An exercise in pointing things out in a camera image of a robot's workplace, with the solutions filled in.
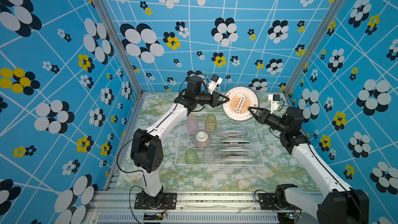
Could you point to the left circuit board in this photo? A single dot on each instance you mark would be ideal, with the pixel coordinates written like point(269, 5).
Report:
point(155, 216)

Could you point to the pink glass cup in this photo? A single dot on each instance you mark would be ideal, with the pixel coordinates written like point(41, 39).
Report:
point(192, 125)

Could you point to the yellow glass cup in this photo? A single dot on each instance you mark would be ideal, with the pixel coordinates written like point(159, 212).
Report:
point(211, 124)

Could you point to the green glass cup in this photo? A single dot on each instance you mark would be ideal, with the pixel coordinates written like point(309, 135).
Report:
point(191, 157)

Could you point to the left aluminium frame post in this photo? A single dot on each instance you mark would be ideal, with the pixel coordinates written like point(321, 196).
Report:
point(111, 29)

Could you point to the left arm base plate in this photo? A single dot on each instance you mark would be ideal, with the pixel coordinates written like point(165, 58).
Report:
point(163, 201)

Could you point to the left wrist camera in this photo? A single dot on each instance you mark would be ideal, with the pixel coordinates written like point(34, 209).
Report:
point(213, 83)

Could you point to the dark rimmed white plate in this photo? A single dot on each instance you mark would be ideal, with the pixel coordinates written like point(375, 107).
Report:
point(234, 143)

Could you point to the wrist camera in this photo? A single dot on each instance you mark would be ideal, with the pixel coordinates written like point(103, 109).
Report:
point(213, 83)
point(274, 99)

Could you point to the front white plate in rack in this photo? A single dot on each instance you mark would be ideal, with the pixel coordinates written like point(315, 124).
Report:
point(237, 159)

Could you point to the circuit board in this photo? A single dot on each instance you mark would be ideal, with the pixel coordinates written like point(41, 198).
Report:
point(286, 218)
point(155, 216)

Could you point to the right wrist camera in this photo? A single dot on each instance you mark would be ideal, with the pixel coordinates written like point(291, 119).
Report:
point(274, 99)

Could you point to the green rimmed white plate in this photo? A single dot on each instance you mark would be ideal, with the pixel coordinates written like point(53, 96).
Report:
point(232, 134)

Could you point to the aluminium front rail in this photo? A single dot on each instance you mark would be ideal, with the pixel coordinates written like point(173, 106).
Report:
point(117, 207)

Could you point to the right circuit board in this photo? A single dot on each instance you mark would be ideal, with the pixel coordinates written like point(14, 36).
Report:
point(286, 218)

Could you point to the aluminium frame post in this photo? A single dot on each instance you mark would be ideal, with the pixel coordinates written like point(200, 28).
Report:
point(111, 29)
point(314, 43)

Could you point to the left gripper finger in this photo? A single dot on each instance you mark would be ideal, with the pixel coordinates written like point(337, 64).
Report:
point(219, 103)
point(220, 97)

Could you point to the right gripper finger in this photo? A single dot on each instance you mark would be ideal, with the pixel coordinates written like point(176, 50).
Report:
point(255, 110)
point(257, 115)

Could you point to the clear glass cup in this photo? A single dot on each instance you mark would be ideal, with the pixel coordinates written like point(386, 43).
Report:
point(208, 157)

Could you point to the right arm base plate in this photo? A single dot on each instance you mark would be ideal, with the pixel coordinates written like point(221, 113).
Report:
point(267, 202)

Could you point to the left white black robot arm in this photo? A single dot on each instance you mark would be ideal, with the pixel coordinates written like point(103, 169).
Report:
point(147, 150)

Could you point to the right aluminium frame post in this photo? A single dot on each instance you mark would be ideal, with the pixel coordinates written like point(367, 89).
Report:
point(314, 43)

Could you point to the orange sunburst plate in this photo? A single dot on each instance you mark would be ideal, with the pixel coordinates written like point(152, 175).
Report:
point(241, 98)

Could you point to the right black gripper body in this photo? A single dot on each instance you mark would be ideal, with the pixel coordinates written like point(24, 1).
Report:
point(273, 122)

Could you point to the white wire dish rack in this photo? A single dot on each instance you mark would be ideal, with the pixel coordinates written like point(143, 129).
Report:
point(185, 142)

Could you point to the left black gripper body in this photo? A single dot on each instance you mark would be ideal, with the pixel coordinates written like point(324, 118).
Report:
point(204, 99)

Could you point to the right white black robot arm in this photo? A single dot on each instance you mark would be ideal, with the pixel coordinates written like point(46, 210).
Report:
point(339, 202)

